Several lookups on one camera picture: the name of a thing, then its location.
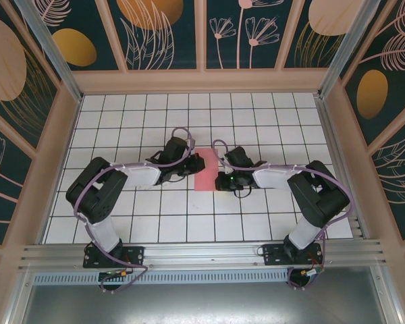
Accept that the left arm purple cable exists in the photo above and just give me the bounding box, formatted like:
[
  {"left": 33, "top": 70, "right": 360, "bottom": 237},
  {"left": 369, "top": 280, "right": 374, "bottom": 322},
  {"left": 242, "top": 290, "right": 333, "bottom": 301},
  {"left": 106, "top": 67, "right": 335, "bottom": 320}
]
[{"left": 73, "top": 127, "right": 194, "bottom": 294}]

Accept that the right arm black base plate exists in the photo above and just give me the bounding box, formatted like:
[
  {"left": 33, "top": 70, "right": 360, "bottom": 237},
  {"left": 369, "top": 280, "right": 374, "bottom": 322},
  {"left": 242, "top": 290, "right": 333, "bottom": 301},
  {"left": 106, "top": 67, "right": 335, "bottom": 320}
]
[{"left": 262, "top": 242, "right": 325, "bottom": 266}]

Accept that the aluminium side rail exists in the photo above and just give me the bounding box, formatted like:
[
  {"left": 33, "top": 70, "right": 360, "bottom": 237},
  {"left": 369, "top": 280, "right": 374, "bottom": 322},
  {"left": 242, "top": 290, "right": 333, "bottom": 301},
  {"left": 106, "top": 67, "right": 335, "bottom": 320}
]
[{"left": 315, "top": 96, "right": 371, "bottom": 240}]

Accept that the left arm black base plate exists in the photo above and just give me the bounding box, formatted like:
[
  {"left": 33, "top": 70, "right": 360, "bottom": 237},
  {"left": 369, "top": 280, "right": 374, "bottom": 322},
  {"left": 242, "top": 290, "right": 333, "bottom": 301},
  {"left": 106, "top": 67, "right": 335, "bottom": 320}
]
[{"left": 82, "top": 244, "right": 146, "bottom": 269}]

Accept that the slotted grey cable duct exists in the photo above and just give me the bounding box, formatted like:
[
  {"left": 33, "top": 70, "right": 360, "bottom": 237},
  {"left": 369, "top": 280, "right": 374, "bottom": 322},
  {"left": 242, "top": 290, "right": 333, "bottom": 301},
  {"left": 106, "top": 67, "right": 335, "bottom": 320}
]
[{"left": 32, "top": 269, "right": 291, "bottom": 286}]

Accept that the small electronics board with wires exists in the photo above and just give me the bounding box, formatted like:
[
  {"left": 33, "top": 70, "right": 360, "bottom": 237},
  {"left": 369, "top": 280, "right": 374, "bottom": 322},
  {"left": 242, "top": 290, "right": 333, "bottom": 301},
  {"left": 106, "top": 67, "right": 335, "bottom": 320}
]
[
  {"left": 300, "top": 267, "right": 325, "bottom": 279},
  {"left": 97, "top": 269, "right": 132, "bottom": 281}
]

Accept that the grey metal sheet panel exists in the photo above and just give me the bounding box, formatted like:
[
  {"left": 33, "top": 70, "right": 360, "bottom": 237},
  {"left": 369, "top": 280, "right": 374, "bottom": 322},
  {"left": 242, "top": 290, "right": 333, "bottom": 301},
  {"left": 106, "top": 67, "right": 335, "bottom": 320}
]
[{"left": 20, "top": 283, "right": 389, "bottom": 324}]

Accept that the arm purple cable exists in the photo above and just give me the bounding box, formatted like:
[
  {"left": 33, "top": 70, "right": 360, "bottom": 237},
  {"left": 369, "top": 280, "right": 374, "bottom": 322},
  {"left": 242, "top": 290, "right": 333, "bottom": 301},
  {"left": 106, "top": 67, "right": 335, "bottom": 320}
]
[
  {"left": 211, "top": 139, "right": 354, "bottom": 291},
  {"left": 73, "top": 127, "right": 194, "bottom": 294}
]

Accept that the pink paper sheet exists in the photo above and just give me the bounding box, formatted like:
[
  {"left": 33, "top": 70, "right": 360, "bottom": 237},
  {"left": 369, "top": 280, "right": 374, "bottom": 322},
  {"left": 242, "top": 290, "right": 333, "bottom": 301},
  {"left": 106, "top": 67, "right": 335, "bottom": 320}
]
[{"left": 194, "top": 147, "right": 220, "bottom": 192}]

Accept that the long aluminium mounting rail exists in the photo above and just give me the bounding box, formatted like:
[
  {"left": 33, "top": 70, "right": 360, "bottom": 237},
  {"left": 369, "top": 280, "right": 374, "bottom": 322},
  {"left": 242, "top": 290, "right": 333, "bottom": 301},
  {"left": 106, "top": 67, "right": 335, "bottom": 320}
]
[{"left": 18, "top": 239, "right": 387, "bottom": 271}]

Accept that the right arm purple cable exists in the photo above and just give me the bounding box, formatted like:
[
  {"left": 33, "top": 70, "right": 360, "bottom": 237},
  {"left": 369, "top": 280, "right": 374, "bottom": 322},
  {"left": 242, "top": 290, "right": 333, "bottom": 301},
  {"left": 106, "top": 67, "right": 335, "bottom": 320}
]
[{"left": 211, "top": 139, "right": 354, "bottom": 291}]

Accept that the aluminium frame post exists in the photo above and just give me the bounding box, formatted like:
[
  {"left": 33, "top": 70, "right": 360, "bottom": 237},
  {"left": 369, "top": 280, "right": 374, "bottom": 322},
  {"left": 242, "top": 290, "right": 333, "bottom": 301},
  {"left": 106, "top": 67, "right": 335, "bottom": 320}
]
[
  {"left": 12, "top": 0, "right": 85, "bottom": 104},
  {"left": 317, "top": 0, "right": 391, "bottom": 99}
]

